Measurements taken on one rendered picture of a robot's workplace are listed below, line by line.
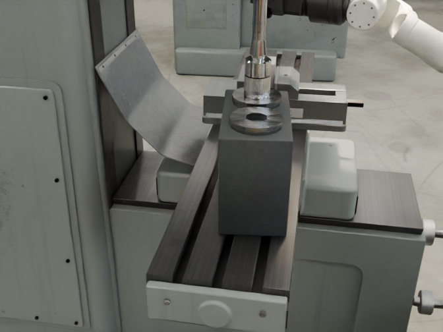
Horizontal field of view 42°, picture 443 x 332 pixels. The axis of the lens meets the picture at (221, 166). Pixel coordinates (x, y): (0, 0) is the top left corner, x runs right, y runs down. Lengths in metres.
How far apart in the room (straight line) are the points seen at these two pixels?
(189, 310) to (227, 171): 0.23
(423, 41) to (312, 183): 0.41
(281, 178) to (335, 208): 0.48
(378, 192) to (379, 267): 0.20
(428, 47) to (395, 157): 2.16
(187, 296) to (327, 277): 0.68
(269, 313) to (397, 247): 0.62
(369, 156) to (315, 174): 1.95
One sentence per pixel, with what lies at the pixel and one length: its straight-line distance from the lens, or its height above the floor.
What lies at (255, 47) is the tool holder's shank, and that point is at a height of 1.23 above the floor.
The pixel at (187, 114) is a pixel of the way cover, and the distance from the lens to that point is 1.60.
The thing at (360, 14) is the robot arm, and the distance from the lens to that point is 1.26.
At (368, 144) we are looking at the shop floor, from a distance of 3.52.
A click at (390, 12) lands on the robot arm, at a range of 1.35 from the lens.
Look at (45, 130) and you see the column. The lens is 1.41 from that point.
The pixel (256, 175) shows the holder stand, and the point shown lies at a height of 1.06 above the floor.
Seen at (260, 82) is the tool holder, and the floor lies 1.17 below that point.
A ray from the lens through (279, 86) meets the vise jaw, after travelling 1.38.
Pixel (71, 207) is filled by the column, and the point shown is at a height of 0.74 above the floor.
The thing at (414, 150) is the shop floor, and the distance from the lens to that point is 3.53.
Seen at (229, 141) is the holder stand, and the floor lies 1.12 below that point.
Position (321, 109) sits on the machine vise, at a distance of 1.40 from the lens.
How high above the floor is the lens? 1.53
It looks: 29 degrees down
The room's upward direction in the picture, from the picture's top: straight up
